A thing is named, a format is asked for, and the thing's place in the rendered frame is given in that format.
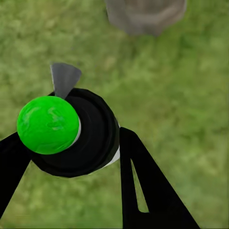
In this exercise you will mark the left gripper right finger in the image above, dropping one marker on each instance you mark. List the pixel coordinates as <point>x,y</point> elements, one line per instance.
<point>166,210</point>

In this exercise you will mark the pesticide atomizer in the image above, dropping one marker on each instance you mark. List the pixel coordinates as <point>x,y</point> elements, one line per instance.
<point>72,132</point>

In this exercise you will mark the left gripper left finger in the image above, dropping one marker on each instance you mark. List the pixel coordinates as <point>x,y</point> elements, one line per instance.
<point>14,159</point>

